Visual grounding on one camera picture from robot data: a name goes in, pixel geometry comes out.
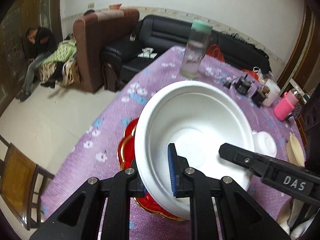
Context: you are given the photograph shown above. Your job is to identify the wooden glass-panel doors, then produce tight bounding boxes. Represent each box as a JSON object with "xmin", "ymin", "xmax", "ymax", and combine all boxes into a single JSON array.
[{"xmin": 0, "ymin": 0, "xmax": 63, "ymax": 115}]

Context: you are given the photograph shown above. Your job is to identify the red plastic bag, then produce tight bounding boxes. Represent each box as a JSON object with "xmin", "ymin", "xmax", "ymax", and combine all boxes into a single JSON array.
[{"xmin": 205, "ymin": 44, "xmax": 225, "ymax": 62}]

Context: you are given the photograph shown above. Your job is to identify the dark wooden sideboard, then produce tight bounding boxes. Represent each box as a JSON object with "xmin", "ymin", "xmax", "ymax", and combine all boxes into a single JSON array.
[{"xmin": 301, "ymin": 94, "xmax": 320, "ymax": 133}]

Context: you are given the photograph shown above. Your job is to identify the wooden chair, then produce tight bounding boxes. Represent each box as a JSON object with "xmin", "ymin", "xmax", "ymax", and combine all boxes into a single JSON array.
[{"xmin": 0, "ymin": 135, "xmax": 55, "ymax": 230}]

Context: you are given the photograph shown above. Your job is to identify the brown sofa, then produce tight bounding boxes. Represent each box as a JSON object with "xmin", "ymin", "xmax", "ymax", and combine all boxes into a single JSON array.
[{"xmin": 72, "ymin": 8, "xmax": 140, "ymax": 93}]

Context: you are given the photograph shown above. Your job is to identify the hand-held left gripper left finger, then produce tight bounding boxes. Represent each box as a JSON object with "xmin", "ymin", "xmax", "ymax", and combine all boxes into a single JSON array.
[{"xmin": 29, "ymin": 159, "xmax": 148, "ymax": 240}]

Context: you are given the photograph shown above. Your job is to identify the dark brown bag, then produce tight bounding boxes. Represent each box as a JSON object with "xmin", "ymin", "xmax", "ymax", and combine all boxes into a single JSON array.
[{"xmin": 104, "ymin": 62, "xmax": 123, "ymax": 92}]

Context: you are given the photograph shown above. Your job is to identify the clear bottle with green lid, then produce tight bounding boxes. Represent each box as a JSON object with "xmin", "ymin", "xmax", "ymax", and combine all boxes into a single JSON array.
[{"xmin": 179, "ymin": 19, "xmax": 213, "ymax": 79}]

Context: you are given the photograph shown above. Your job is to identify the white cup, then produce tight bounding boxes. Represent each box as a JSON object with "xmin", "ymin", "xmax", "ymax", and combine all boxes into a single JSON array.
[{"xmin": 260, "ymin": 79, "xmax": 280, "ymax": 107}]

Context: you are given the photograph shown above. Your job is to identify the large white bowl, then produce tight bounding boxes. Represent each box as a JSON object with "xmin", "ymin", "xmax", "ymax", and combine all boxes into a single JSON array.
[{"xmin": 134, "ymin": 80, "xmax": 255, "ymax": 221}]

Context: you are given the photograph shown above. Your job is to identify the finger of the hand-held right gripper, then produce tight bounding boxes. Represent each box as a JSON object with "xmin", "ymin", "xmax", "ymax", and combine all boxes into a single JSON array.
[{"xmin": 219, "ymin": 142, "xmax": 269, "ymax": 178}]

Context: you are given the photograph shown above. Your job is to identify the small white dish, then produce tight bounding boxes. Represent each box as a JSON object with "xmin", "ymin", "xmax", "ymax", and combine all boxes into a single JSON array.
[{"xmin": 137, "ymin": 47, "xmax": 158, "ymax": 59}]

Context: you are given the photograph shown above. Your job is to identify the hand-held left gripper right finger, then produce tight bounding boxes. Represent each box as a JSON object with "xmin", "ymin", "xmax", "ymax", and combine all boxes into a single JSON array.
[{"xmin": 167, "ymin": 143, "xmax": 278, "ymax": 240}]

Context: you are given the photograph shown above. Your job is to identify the beige bowl with handles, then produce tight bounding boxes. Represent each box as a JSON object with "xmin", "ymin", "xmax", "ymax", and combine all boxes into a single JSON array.
[{"xmin": 286, "ymin": 132, "xmax": 306, "ymax": 167}]

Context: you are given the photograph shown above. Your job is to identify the orange plastic bag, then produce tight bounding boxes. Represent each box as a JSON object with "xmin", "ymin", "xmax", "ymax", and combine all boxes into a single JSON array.
[{"xmin": 242, "ymin": 69, "xmax": 260, "ymax": 80}]

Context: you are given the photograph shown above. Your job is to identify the floral sofa cover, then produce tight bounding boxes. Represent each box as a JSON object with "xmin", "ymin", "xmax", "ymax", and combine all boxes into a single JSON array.
[{"xmin": 40, "ymin": 57, "xmax": 80, "ymax": 87}]

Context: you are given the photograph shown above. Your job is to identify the red plastic plate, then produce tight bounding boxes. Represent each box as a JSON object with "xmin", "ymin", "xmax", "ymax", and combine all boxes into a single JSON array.
[{"xmin": 122, "ymin": 118, "xmax": 140, "ymax": 169}]

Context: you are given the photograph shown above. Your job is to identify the green checked blanket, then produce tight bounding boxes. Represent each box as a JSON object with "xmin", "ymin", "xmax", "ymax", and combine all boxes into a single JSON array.
[{"xmin": 41, "ymin": 41, "xmax": 77, "ymax": 65}]

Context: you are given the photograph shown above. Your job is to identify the grey mesh holder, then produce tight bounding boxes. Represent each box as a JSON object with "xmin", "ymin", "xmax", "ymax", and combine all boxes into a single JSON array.
[{"xmin": 291, "ymin": 102, "xmax": 304, "ymax": 117}]

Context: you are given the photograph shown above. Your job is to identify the black small jar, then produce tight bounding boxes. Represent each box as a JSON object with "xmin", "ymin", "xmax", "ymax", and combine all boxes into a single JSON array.
[
  {"xmin": 251, "ymin": 85, "xmax": 272, "ymax": 108},
  {"xmin": 235, "ymin": 74, "xmax": 252, "ymax": 95}
]

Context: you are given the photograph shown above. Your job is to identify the red gold-rimmed plate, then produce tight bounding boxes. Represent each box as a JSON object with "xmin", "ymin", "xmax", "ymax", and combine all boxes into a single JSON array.
[{"xmin": 117, "ymin": 135, "xmax": 192, "ymax": 222}]

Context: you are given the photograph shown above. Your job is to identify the wooden door frame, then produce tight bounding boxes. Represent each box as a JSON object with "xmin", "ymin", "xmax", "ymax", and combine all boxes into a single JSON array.
[{"xmin": 276, "ymin": 4, "xmax": 317, "ymax": 89}]

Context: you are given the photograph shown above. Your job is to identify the pink sleeved bottle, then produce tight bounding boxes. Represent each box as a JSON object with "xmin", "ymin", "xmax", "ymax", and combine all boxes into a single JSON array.
[{"xmin": 274, "ymin": 89, "xmax": 300, "ymax": 122}]

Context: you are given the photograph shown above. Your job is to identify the purple floral tablecloth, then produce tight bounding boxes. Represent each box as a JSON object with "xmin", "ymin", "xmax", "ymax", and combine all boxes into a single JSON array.
[{"xmin": 40, "ymin": 45, "xmax": 307, "ymax": 240}]

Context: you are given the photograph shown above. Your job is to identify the small white bowl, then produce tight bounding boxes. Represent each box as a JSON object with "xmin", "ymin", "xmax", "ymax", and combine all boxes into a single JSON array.
[{"xmin": 251, "ymin": 130, "xmax": 278, "ymax": 158}]

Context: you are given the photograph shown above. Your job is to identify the white cloth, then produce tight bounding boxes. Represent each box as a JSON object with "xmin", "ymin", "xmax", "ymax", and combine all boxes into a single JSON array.
[{"xmin": 276, "ymin": 197, "xmax": 318, "ymax": 240}]

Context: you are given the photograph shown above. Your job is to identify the black leather sofa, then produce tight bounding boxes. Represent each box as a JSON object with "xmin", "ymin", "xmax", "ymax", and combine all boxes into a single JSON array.
[{"xmin": 101, "ymin": 14, "xmax": 272, "ymax": 92}]

